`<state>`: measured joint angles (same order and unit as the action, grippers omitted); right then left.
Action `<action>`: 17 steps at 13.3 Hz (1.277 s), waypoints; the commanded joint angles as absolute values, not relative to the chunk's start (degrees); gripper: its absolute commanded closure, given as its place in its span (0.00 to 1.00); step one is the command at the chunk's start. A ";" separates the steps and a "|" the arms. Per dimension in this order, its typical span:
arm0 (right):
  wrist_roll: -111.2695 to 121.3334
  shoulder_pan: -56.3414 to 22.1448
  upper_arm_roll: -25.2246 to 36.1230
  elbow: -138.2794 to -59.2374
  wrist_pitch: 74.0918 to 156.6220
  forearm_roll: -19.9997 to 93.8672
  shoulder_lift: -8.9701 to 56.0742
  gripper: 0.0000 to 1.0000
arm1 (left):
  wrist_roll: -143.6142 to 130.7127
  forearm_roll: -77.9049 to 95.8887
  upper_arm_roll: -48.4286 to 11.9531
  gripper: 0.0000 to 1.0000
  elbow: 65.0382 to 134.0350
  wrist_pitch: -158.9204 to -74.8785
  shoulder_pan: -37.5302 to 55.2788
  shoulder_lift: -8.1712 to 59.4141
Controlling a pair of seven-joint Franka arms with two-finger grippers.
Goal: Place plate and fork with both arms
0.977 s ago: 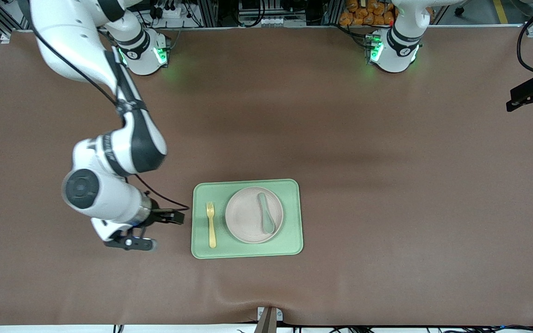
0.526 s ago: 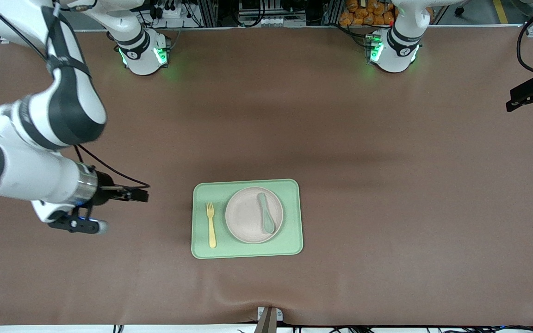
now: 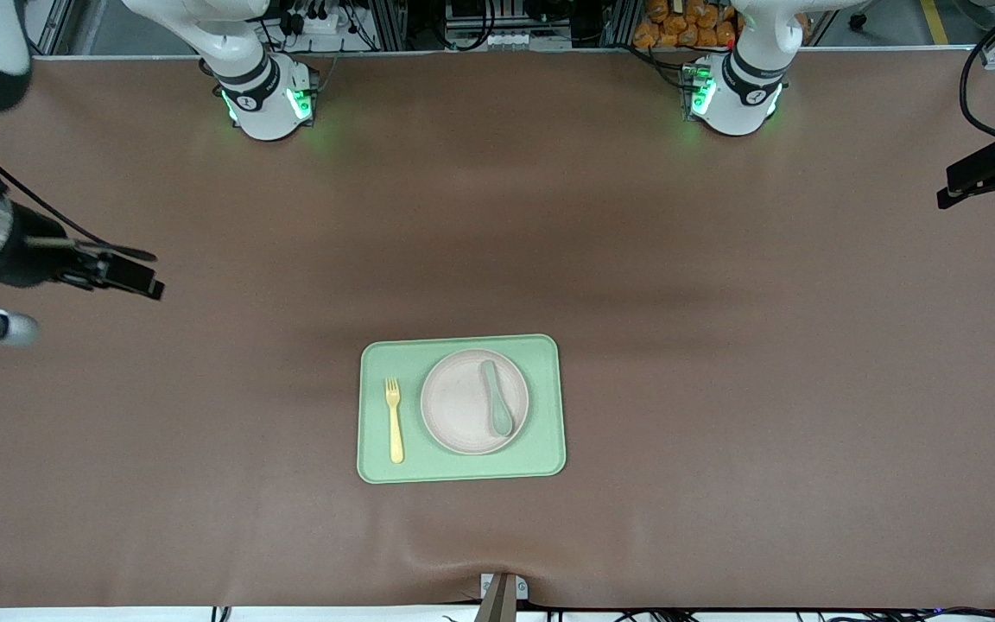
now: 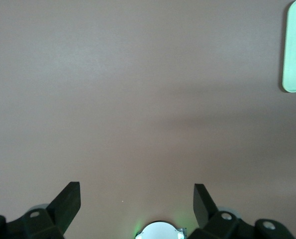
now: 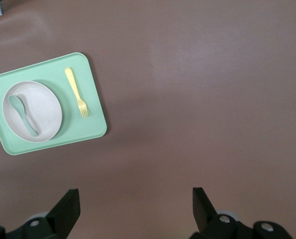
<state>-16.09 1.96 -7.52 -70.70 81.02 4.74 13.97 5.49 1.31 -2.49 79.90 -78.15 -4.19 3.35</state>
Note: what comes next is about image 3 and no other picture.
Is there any grey table edge clamp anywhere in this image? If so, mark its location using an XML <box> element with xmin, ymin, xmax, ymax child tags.
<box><xmin>478</xmin><ymin>572</ymin><xmax>529</xmax><ymax>622</ymax></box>

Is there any brown table cover mat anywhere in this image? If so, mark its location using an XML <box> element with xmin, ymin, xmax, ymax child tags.
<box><xmin>0</xmin><ymin>50</ymin><xmax>995</xmax><ymax>610</ymax></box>

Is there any white power strip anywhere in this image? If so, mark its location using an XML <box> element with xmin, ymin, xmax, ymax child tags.
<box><xmin>277</xmin><ymin>0</ymin><xmax>352</xmax><ymax>35</ymax></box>

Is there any green plastic spoon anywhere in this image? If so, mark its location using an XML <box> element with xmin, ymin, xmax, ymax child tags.
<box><xmin>479</xmin><ymin>359</ymin><xmax>515</xmax><ymax>438</ymax></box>

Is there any round white plate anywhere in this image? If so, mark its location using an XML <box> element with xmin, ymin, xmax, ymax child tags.
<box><xmin>420</xmin><ymin>349</ymin><xmax>531</xmax><ymax>456</ymax></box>

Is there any orange bagged goods pile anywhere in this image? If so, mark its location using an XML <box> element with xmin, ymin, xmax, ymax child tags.
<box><xmin>633</xmin><ymin>0</ymin><xmax>740</xmax><ymax>49</ymax></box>

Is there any yellow plastic fork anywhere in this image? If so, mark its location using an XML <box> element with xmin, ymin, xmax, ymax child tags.
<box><xmin>384</xmin><ymin>377</ymin><xmax>406</xmax><ymax>465</ymax></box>

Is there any light green rectangular tray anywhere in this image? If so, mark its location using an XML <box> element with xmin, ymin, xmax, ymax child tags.
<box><xmin>357</xmin><ymin>333</ymin><xmax>567</xmax><ymax>485</ymax></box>

